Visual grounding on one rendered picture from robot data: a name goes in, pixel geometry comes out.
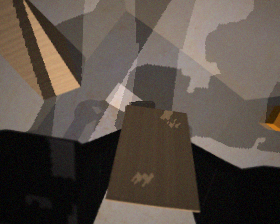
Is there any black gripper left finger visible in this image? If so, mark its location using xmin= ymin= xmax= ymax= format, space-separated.
xmin=0 ymin=129 xmax=121 ymax=224

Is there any orange triangular block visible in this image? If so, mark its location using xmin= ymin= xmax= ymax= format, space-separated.
xmin=265 ymin=105 xmax=280 ymax=131

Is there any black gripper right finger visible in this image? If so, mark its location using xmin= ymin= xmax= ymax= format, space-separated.
xmin=191 ymin=143 xmax=280 ymax=224

